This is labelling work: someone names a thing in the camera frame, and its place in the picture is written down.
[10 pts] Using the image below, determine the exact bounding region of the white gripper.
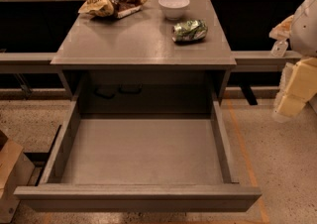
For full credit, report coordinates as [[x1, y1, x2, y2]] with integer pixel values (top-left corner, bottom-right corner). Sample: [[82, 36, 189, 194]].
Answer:
[[268, 16, 317, 123]]

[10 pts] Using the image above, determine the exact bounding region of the crushed green soda can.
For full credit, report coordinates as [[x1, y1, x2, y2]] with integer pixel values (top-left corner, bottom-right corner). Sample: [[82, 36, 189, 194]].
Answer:
[[172, 20, 208, 42]]

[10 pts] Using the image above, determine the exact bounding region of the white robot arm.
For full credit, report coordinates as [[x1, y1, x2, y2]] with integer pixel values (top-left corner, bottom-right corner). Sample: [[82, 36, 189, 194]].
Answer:
[[269, 0, 317, 123]]

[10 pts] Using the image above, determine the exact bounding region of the open grey top drawer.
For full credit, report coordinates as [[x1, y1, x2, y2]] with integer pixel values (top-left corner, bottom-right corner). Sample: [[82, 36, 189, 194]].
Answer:
[[15, 102, 262, 212]]

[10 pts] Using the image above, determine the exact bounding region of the grey drawer cabinet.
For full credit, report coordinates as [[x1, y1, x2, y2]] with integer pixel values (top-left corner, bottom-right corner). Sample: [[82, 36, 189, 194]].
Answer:
[[52, 0, 236, 116]]

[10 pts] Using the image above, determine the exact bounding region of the white ceramic bowl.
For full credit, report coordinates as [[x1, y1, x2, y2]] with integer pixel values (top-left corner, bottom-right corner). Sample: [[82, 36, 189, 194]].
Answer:
[[158, 0, 190, 20]]

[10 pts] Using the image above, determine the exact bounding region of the brown chip bag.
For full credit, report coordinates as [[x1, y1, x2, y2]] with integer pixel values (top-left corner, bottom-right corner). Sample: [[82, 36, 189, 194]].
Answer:
[[78, 0, 148, 19]]

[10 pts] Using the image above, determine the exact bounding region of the cardboard box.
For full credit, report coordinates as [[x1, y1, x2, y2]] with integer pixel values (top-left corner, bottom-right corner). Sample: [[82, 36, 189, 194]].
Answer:
[[0, 131, 35, 224]]

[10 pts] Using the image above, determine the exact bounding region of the grey metal frame rail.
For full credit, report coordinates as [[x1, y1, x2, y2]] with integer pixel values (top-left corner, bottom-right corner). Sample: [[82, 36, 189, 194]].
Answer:
[[0, 53, 59, 73]]

